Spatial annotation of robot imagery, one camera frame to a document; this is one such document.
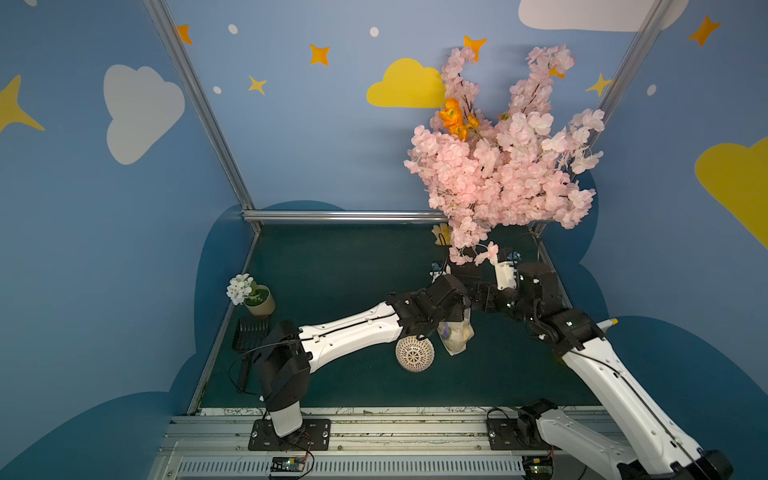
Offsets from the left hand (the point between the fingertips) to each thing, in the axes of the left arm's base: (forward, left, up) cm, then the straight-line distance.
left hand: (462, 299), depth 77 cm
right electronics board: (-34, -18, -22) cm, 45 cm away
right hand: (+2, -4, +4) cm, 6 cm away
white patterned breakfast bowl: (-7, +11, -20) cm, 25 cm away
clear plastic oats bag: (-5, 0, -11) cm, 12 cm away
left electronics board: (-35, +43, -22) cm, 60 cm away
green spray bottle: (-5, -36, -2) cm, 37 cm away
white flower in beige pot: (+6, +62, -7) cm, 63 cm away
